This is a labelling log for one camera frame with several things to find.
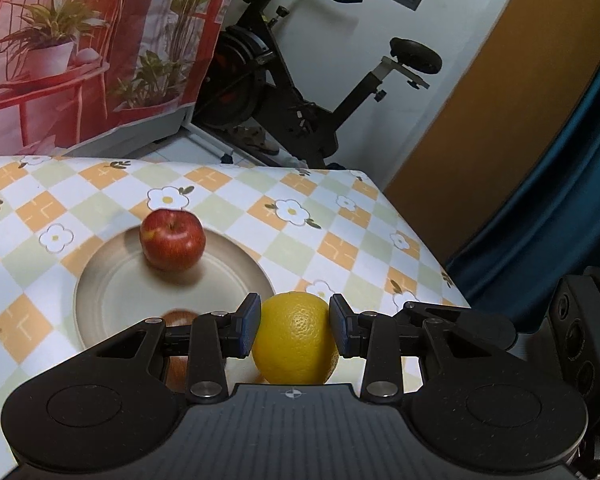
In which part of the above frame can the black exercise bike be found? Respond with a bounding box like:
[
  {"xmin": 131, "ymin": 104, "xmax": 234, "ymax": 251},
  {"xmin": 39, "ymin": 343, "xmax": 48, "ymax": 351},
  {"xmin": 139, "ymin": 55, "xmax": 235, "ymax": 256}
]
[{"xmin": 191, "ymin": 0, "xmax": 444, "ymax": 172}]

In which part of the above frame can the blue curtain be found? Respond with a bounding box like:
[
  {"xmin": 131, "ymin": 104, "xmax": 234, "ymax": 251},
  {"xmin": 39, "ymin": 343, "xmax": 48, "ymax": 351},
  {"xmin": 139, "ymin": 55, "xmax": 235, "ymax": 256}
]
[{"xmin": 446, "ymin": 67, "xmax": 600, "ymax": 333}]

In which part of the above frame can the wooden door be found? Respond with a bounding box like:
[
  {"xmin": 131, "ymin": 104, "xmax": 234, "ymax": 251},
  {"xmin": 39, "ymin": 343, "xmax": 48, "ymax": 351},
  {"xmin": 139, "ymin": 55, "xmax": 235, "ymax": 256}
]
[{"xmin": 386, "ymin": 0, "xmax": 600, "ymax": 262}]

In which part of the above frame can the round yellow orange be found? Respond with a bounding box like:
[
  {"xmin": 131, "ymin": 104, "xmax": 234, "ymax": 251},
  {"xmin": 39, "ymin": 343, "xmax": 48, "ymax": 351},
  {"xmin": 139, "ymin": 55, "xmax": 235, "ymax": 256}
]
[{"xmin": 251, "ymin": 292, "xmax": 339, "ymax": 385}]

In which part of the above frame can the pink printed backdrop cloth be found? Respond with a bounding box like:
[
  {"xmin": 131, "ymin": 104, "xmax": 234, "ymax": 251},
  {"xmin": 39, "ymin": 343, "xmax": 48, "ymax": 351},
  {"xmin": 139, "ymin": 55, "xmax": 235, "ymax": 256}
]
[{"xmin": 0, "ymin": 0, "xmax": 232, "ymax": 155}]

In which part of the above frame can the beige round plate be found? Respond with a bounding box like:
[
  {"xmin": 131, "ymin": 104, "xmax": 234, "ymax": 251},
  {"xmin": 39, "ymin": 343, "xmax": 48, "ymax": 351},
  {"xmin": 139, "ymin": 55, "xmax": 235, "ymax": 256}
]
[{"xmin": 72, "ymin": 226, "xmax": 278, "ymax": 391}]

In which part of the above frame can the dark red apple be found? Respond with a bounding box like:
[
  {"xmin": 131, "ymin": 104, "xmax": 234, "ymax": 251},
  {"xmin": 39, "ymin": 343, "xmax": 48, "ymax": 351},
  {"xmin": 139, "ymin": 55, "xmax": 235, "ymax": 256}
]
[{"xmin": 162, "ymin": 310, "xmax": 197, "ymax": 393}]

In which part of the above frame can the checkered floral tablecloth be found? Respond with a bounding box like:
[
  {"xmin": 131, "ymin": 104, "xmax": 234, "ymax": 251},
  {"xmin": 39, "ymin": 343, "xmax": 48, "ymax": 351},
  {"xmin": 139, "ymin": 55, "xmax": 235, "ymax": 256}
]
[{"xmin": 0, "ymin": 155, "xmax": 474, "ymax": 476}]

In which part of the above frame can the bright red apple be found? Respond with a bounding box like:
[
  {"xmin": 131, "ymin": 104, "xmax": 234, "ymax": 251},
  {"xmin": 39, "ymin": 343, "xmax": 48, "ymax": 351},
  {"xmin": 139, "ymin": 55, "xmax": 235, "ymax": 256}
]
[{"xmin": 140, "ymin": 208, "xmax": 206, "ymax": 272}]

